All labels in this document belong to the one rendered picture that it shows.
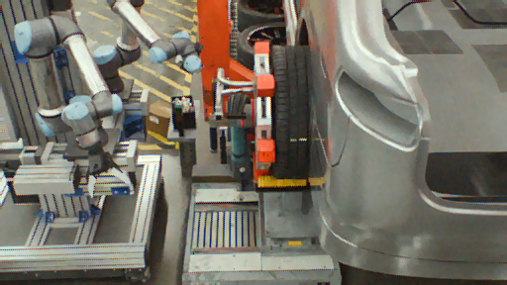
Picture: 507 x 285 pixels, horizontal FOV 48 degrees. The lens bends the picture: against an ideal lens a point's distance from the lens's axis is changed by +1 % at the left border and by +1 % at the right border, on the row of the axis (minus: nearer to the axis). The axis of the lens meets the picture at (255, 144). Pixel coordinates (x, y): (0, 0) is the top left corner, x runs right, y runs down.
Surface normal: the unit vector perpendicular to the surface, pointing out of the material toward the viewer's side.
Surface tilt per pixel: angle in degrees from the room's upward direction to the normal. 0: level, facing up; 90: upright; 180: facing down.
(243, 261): 0
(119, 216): 0
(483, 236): 96
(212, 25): 90
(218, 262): 0
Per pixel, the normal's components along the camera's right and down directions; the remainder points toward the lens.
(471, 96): 0.01, -0.54
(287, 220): 0.00, -0.81
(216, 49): 0.03, 0.58
